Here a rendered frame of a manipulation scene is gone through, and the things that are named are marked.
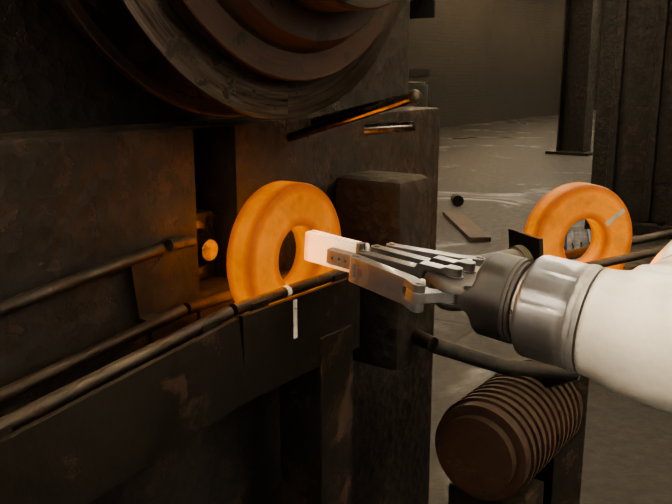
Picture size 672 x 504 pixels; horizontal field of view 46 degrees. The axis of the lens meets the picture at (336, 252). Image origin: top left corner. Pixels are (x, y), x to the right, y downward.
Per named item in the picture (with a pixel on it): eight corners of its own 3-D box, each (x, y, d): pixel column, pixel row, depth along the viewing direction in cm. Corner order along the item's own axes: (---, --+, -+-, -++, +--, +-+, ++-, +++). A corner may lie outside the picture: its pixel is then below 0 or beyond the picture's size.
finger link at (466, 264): (470, 265, 70) (478, 262, 71) (369, 238, 77) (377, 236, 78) (465, 306, 71) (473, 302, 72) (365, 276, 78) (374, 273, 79)
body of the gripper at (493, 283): (500, 358, 65) (404, 327, 70) (540, 331, 72) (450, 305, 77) (512, 271, 63) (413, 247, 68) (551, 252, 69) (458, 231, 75)
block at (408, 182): (327, 357, 102) (327, 174, 97) (362, 341, 109) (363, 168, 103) (397, 375, 96) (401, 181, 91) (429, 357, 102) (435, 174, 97)
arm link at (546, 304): (601, 356, 69) (537, 337, 72) (618, 257, 66) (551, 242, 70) (564, 389, 62) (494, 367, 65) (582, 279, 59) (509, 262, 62)
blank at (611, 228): (553, 315, 108) (568, 322, 105) (500, 229, 102) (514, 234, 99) (635, 245, 110) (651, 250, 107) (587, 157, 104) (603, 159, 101)
